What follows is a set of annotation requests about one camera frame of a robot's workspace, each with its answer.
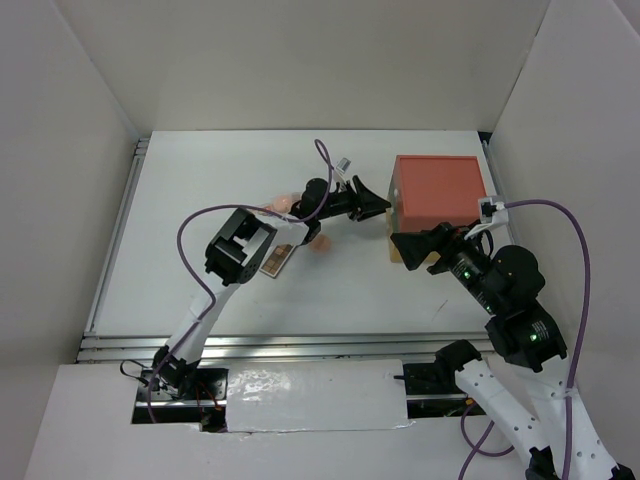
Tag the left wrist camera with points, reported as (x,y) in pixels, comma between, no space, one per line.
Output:
(340,171)

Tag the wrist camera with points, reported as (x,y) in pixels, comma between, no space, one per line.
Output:
(492,214)
(340,171)

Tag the aluminium rail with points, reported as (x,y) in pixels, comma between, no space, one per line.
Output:
(225,349)
(485,138)
(139,155)

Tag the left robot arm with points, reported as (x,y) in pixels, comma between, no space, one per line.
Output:
(236,253)

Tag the green drawer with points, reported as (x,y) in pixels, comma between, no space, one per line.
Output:
(392,221)

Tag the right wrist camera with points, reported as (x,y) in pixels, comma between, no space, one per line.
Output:
(492,214)

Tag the aluminium front rail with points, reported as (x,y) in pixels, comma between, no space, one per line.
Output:
(225,349)

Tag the brown eyeshadow palette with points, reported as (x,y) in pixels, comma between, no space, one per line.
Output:
(277,259)

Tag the white cover plate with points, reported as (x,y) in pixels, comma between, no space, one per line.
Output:
(337,395)

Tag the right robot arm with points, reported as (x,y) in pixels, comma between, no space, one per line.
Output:
(556,440)

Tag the aluminium right rail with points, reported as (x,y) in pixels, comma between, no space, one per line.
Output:
(485,138)

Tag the peach makeup sponge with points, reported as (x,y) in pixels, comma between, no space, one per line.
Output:
(281,204)

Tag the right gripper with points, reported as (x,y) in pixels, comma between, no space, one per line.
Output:
(442,237)

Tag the aluminium left rail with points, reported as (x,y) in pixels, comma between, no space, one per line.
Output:
(139,155)

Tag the round pink powder puff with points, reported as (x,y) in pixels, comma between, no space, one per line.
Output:
(320,244)

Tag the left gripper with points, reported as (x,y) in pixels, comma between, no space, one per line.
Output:
(365,198)

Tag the coral drawer cabinet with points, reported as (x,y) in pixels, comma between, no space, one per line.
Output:
(426,190)

